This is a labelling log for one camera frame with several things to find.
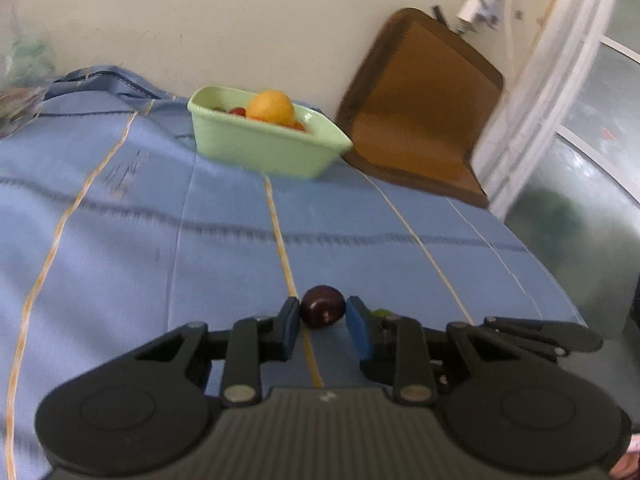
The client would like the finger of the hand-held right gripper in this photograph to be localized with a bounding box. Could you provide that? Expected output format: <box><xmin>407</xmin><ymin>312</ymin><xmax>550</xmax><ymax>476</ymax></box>
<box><xmin>483</xmin><ymin>315</ymin><xmax>604</xmax><ymax>362</ymax></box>

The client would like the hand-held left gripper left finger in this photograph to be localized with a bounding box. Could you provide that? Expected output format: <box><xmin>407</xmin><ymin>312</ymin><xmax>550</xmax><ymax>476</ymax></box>
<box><xmin>134</xmin><ymin>297</ymin><xmax>302</xmax><ymax>407</ymax></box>

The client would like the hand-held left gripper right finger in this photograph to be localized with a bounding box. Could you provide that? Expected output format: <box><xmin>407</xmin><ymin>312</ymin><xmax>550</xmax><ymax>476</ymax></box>
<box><xmin>345</xmin><ymin>296</ymin><xmax>506</xmax><ymax>407</ymax></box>

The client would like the dark purple tomato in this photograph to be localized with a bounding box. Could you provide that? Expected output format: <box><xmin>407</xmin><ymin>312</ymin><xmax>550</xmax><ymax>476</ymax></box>
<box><xmin>300</xmin><ymin>285</ymin><xmax>347</xmax><ymax>330</ymax></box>

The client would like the light green plastic basin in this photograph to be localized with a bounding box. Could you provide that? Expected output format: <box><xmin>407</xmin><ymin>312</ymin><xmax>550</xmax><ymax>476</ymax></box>
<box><xmin>187</xmin><ymin>86</ymin><xmax>355</xmax><ymax>180</ymax></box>

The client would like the large yellow grapefruit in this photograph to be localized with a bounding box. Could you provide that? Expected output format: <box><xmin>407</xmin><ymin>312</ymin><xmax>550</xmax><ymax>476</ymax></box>
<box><xmin>245</xmin><ymin>89</ymin><xmax>296</xmax><ymax>126</ymax></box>

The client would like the blue striped cloth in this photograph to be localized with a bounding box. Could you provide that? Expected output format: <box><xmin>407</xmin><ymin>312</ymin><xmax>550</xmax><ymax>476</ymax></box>
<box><xmin>0</xmin><ymin>65</ymin><xmax>588</xmax><ymax>480</ymax></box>

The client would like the brown woven seat cushion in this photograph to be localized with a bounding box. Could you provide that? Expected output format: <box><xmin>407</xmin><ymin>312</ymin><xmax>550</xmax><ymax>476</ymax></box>
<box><xmin>336</xmin><ymin>7</ymin><xmax>505</xmax><ymax>209</ymax></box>

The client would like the white charger plug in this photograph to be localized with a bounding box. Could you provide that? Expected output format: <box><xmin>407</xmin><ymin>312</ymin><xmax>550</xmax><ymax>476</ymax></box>
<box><xmin>457</xmin><ymin>0</ymin><xmax>516</xmax><ymax>33</ymax></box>

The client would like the clear plastic bag with produce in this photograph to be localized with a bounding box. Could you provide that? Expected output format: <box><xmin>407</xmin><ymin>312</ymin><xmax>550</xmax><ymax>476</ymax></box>
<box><xmin>0</xmin><ymin>2</ymin><xmax>57</xmax><ymax>138</ymax></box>

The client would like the white window frame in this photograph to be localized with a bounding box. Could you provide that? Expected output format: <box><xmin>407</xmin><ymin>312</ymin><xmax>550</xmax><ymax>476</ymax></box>
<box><xmin>471</xmin><ymin>0</ymin><xmax>640</xmax><ymax>241</ymax></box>

